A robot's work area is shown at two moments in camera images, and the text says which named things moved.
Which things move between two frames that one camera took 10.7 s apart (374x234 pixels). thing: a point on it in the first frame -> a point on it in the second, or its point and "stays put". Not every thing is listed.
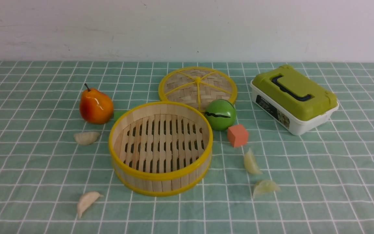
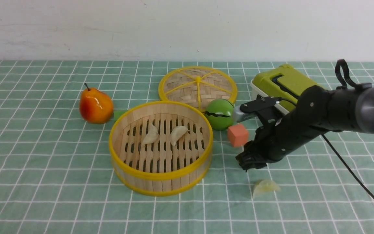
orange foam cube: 237,135 stays put
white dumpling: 87,138 -> 152,136
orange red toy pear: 95,107 stays put
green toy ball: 220,114 stays put
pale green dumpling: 266,185 stays put
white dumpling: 85,200 -> 176,133
